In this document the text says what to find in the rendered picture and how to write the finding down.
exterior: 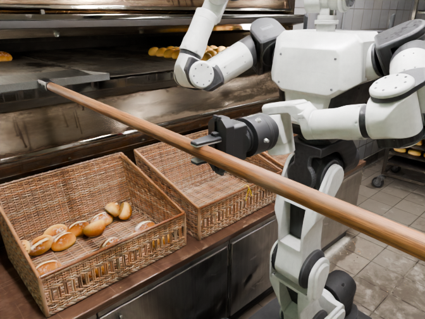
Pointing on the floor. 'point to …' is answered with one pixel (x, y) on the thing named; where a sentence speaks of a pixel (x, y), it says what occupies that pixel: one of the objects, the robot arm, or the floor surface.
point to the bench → (186, 273)
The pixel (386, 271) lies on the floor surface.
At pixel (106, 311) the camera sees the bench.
